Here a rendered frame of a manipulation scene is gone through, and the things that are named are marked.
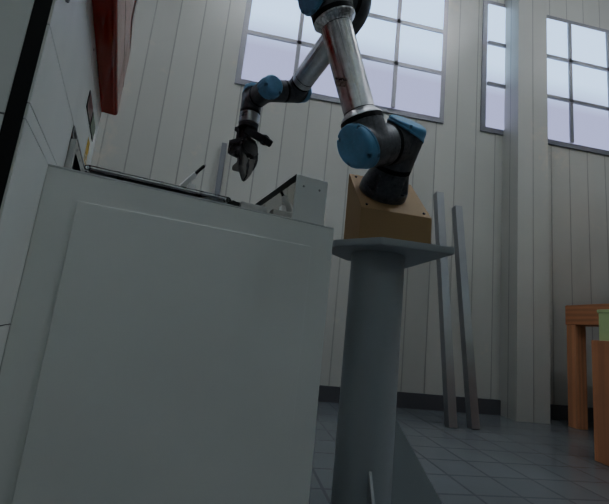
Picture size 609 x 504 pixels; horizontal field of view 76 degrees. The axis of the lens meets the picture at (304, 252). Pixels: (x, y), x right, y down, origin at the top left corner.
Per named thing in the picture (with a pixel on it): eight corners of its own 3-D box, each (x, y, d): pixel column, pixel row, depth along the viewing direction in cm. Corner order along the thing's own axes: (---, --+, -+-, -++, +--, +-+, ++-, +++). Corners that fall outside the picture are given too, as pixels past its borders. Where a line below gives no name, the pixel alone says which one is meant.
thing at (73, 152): (60, 175, 90) (69, 136, 91) (77, 214, 129) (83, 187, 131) (69, 177, 90) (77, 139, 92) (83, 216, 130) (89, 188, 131)
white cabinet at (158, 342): (-73, 673, 59) (47, 165, 74) (40, 454, 146) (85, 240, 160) (307, 595, 85) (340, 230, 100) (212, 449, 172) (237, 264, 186)
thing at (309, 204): (291, 224, 101) (297, 173, 104) (234, 250, 151) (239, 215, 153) (323, 231, 105) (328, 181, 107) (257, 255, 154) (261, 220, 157)
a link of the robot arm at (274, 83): (289, 73, 137) (272, 86, 145) (262, 71, 130) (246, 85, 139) (294, 96, 137) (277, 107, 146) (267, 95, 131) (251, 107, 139)
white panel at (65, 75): (4, 113, 55) (65, -116, 63) (69, 222, 129) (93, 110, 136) (30, 120, 57) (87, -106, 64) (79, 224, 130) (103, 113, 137)
